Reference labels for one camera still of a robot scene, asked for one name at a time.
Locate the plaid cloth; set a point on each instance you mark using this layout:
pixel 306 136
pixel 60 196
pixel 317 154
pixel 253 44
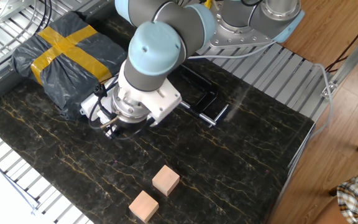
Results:
pixel 357 196

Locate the aluminium frame beam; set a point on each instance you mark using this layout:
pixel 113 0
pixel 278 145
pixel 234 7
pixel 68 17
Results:
pixel 353 59

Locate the yellow plastic piece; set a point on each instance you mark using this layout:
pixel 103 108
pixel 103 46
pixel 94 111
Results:
pixel 208 3

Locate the white plug-in bulb holder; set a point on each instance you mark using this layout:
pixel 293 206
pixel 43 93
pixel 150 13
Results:
pixel 103 117

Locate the black wrapped package yellow tape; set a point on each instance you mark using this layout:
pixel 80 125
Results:
pixel 67 62

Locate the silver robot mounting plate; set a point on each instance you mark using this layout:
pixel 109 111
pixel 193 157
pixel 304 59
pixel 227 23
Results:
pixel 241 39

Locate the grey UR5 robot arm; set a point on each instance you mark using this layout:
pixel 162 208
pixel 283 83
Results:
pixel 157 53

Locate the black C-clamp steel screw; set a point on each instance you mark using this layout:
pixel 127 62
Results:
pixel 208 101

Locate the light wooden cube block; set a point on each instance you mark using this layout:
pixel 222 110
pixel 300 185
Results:
pixel 166 180
pixel 143 207

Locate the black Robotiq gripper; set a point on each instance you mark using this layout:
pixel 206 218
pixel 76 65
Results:
pixel 127 127

